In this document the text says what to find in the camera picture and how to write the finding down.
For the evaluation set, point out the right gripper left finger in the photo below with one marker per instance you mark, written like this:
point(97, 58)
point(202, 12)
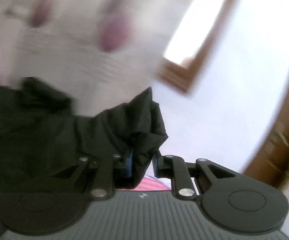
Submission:
point(107, 173)

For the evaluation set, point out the floral beige curtain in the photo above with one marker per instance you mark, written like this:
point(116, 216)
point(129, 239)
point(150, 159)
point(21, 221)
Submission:
point(99, 52)

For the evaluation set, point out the pink purple checked bedsheet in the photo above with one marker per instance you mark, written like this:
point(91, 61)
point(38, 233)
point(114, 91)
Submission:
point(151, 184)

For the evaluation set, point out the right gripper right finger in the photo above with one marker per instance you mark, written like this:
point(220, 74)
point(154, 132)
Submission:
point(179, 172)

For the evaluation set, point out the black jacket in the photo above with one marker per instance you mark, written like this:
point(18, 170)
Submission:
point(45, 149)

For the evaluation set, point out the brown wooden window frame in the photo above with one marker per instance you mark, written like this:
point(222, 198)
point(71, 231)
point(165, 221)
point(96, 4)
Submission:
point(182, 77)

